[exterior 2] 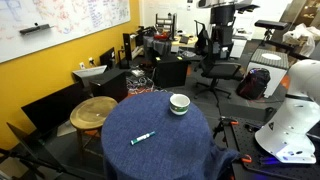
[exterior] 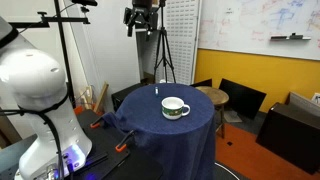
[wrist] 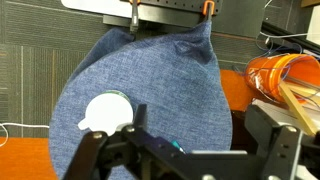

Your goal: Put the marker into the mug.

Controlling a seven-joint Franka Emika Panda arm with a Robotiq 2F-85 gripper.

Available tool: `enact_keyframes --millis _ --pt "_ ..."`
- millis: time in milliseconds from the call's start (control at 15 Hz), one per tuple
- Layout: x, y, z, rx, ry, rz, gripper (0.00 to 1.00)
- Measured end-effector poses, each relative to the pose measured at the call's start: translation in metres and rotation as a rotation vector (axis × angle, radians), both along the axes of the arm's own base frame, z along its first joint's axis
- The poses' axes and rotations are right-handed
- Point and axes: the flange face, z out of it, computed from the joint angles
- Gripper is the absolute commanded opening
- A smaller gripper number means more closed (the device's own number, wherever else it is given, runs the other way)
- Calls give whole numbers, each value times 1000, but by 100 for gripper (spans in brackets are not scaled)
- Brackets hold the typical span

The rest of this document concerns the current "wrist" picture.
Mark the black perforated breadboard table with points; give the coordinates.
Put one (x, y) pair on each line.
(233, 16)

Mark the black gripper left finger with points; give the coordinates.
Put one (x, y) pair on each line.
(140, 116)

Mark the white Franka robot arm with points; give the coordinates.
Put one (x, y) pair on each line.
(96, 5)

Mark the wooden planks bundle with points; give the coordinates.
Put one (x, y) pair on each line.
(296, 106)

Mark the blue tablecloth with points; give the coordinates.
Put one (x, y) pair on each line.
(166, 86)

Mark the orange plastic bucket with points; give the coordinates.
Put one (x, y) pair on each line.
(276, 75)

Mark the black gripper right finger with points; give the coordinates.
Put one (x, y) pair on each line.
(263, 130)

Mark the black aluminium rail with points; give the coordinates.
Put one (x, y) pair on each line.
(286, 35)

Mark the white mug with green pattern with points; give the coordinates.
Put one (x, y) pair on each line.
(106, 113)

